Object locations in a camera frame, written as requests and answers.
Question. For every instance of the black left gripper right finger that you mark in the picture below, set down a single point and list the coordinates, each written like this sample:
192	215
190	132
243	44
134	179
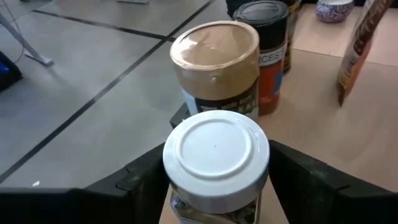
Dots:
329	205

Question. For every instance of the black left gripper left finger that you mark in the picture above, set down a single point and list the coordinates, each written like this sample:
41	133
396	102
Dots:
77	207

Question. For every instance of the white-lid spice jar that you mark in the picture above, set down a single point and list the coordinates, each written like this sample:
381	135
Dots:
214	155

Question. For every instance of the yellow-lid spice jar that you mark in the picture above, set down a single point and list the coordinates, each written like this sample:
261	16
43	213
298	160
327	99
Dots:
290	37

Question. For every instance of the beige-lid spice jar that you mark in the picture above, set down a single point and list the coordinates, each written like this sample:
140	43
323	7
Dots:
214	62

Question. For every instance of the computer tower with blue lights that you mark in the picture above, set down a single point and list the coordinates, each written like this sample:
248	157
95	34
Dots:
7	74

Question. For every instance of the wooden desk with grey legs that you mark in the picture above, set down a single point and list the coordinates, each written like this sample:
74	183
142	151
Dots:
40	59

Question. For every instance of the black-lid spice jar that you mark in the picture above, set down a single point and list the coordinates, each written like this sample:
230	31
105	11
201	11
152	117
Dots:
270	62

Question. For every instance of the orange taco seasoning packet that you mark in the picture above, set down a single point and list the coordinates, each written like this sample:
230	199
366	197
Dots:
357	53

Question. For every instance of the small patterned bowl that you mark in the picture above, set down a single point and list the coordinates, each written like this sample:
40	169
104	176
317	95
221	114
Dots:
334	11

